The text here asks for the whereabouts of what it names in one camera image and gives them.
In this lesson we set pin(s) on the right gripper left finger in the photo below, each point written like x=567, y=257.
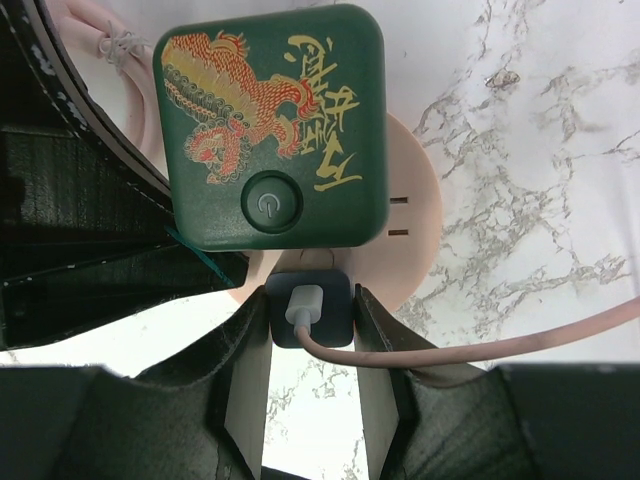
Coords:
x=199, y=414

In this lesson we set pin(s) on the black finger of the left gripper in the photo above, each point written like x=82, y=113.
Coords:
x=87, y=228

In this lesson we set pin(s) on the green patterned cube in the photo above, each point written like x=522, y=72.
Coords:
x=274, y=129

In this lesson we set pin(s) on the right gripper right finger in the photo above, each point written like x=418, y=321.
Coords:
x=516, y=421

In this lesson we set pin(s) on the dark grey usb charger plug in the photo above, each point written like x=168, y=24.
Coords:
x=319, y=300

